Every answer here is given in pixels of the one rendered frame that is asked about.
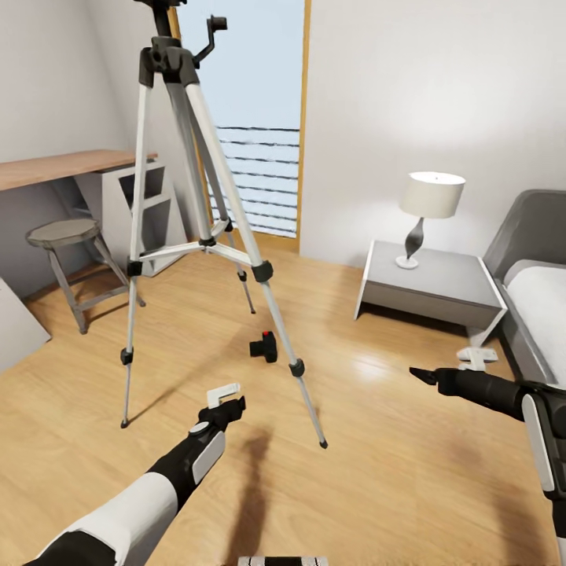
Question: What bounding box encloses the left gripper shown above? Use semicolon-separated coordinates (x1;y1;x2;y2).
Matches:
199;396;246;427

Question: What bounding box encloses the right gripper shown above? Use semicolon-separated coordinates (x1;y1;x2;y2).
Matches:
409;367;499;410

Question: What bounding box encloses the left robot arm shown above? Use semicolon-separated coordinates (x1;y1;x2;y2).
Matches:
23;384;246;566

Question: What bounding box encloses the camera tripod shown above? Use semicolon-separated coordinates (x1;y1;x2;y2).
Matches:
119;0;328;449

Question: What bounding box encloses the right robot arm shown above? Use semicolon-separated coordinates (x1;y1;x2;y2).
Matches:
409;347;566;566

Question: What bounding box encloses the digital camera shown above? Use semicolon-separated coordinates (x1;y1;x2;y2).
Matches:
249;331;277;362

